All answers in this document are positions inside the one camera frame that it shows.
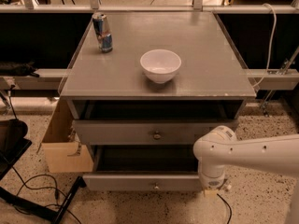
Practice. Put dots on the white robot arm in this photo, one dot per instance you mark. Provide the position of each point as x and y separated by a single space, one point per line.
219 147

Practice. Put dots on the grey drawer cabinet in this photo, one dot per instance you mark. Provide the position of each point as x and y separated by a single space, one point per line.
210 85

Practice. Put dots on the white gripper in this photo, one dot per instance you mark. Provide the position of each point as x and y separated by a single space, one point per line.
212 182

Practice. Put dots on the grey drawer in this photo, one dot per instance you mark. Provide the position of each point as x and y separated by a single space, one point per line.
144 132
143 168

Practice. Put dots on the blue silver drink can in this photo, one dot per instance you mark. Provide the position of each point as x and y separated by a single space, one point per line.
102 31

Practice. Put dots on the white bowl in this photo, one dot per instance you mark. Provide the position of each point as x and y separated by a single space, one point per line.
160 65

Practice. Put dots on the black chair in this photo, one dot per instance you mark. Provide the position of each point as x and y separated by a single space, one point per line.
12 143

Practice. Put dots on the cardboard box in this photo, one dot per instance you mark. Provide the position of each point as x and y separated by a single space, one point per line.
63 150

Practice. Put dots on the grey top drawer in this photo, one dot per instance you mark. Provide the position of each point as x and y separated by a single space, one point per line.
144 132

